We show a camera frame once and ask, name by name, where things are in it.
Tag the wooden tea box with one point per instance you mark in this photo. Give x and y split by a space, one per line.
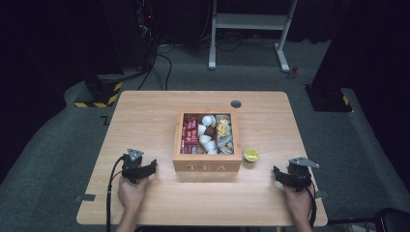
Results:
207 162

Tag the grey table grommet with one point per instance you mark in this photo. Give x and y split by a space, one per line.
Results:
236 104

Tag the black yellow striped base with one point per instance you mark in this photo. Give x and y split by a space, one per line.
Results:
103 95

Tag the black chair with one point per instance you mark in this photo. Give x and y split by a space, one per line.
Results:
395 220

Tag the small yellow-lidded cup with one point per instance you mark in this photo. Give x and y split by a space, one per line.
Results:
251 155

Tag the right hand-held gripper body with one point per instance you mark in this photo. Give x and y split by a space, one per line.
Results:
298 177

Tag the pile of yellow sachets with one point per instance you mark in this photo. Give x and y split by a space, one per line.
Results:
223 126

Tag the black stand base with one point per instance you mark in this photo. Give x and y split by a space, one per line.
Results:
327 98

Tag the person's right hand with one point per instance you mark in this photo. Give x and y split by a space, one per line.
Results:
299 204

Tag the stack of red packets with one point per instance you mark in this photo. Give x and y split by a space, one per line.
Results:
190 133

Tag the pile of white capsule cups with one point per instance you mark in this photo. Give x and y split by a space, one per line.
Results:
207 140

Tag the dark equipment rack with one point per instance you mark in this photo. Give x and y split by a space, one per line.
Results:
146 29

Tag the white metal stand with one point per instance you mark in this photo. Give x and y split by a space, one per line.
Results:
248 22

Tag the small red floor object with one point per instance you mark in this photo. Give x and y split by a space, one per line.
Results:
293 73

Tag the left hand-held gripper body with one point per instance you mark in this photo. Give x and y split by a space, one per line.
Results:
132 169

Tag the person's left hand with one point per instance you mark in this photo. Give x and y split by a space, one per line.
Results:
131 196

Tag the pile of grey sachets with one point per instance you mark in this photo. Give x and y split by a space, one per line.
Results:
225 144

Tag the grey tape strip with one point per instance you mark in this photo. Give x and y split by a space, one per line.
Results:
321 194
85 197

